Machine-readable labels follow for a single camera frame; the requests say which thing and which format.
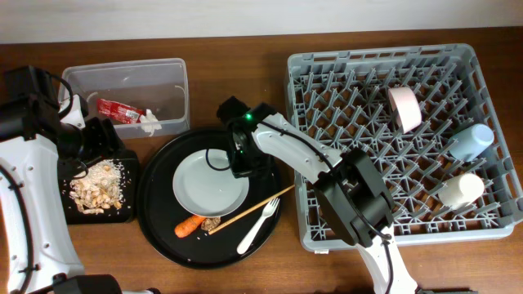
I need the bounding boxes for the white plastic fork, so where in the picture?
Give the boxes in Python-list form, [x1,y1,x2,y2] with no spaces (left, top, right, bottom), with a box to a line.
[236,198,280,255]

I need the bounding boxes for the clear plastic bin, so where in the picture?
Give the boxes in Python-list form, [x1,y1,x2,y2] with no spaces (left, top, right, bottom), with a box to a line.
[62,58,190,140]

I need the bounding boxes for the white cup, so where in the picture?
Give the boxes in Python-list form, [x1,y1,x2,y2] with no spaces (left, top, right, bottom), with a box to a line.
[438,173,485,210]

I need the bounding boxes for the wooden chopstick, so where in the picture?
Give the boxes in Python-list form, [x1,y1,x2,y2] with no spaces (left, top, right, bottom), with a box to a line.
[208,185,295,235]

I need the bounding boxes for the white tissue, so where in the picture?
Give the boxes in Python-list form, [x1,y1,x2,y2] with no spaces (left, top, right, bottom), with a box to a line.
[140,109,162,136]

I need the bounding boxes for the grey plate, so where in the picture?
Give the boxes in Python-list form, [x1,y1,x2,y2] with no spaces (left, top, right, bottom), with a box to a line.
[172,149,249,217]

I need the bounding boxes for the round black tray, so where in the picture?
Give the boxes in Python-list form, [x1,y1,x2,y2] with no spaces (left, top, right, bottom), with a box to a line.
[136,127,284,270]

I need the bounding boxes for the pink bowl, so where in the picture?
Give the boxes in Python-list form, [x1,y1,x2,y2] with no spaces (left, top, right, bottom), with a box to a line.
[387,87,422,134]

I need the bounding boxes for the black rectangular tray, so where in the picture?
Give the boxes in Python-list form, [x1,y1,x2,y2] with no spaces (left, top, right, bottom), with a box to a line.
[59,149,140,225]

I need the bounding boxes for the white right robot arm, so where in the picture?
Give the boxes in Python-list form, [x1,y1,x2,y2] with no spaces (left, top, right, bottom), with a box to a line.
[217,96,422,293]

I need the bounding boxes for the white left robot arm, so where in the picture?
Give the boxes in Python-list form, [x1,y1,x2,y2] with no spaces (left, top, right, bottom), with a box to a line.
[1,65,125,293]

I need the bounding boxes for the brown food scrap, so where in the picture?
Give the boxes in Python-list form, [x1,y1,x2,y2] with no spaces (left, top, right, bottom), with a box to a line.
[200,217,221,232]

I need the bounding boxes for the rice and peanut shells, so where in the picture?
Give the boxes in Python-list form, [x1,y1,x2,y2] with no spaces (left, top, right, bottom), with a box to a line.
[69,160,124,215]

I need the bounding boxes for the orange carrot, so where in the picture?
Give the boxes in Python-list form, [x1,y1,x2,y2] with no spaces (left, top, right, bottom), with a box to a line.
[174,215,206,238]

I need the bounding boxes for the blue cup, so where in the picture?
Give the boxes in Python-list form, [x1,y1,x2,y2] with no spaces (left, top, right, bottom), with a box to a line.
[449,123,494,162]

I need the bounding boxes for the grey dishwasher rack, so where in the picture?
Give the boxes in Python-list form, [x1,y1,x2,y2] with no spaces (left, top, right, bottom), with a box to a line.
[286,43,522,246]

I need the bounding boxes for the red snack wrapper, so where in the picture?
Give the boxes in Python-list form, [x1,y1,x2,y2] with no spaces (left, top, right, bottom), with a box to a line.
[96,99,145,124]

